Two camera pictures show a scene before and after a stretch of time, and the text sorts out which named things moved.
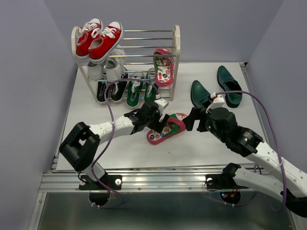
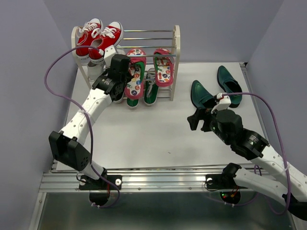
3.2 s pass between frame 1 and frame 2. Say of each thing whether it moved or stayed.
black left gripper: moved
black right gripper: stayed
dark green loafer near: stayed
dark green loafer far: stayed
